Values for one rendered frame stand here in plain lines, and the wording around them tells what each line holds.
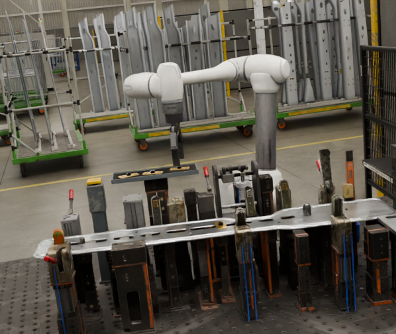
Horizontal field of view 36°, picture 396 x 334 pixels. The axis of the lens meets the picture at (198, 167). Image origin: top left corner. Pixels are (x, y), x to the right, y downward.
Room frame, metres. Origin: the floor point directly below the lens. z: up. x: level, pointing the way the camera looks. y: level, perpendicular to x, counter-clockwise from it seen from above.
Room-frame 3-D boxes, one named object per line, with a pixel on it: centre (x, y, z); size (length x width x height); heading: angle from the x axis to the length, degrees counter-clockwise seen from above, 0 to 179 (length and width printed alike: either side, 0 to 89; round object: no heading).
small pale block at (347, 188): (2.43, -0.60, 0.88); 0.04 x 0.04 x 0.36; 4
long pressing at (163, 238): (2.26, -0.04, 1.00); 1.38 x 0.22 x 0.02; 94
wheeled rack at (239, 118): (9.56, 0.02, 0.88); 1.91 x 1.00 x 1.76; 99
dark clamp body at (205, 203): (2.46, -0.02, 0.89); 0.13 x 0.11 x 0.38; 4
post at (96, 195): (2.57, 0.45, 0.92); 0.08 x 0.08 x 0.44; 4
